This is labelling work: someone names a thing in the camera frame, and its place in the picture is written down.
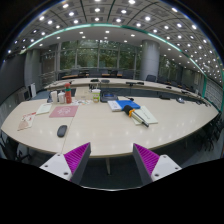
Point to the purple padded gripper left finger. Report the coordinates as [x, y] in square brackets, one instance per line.
[71, 165]

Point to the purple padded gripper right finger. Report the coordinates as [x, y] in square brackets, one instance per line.
[151, 166]

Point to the black computer mouse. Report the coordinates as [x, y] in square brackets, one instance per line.
[62, 131]

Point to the pink mouse pad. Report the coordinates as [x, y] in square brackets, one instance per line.
[64, 111]

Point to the white paper booklet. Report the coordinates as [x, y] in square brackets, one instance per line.
[44, 108]

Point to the white notebook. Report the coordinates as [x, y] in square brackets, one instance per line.
[115, 107]

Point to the blue folder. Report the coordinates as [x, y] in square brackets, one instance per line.
[123, 103]

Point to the red water bottle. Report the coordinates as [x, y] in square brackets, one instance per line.
[68, 96]

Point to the white cup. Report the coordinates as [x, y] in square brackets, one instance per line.
[61, 97]

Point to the green labelled cup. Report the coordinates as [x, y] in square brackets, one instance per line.
[96, 95]

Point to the black office chair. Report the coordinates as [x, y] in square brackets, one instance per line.
[151, 78]

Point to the grey concrete pillar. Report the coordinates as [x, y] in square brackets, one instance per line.
[149, 59]

